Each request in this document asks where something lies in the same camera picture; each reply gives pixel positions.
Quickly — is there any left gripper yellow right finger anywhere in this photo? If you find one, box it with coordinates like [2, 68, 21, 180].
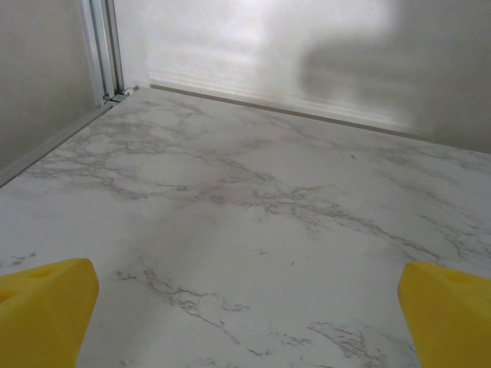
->
[397, 261, 491, 368]

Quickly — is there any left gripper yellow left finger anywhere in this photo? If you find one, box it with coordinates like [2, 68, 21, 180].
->
[0, 258, 100, 368]

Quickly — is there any aluminium frame rail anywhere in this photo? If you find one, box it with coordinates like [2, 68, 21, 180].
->
[0, 100, 116, 189]

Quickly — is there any aluminium frame post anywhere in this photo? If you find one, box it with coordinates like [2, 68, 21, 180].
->
[79, 0, 127, 105]

